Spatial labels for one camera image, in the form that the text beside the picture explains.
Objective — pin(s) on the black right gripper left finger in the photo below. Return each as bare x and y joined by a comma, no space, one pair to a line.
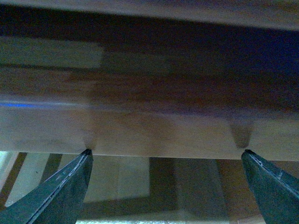
58,200

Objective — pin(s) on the wooden desk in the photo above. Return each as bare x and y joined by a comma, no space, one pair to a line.
166,93

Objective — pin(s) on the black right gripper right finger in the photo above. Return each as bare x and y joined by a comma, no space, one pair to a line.
276,192

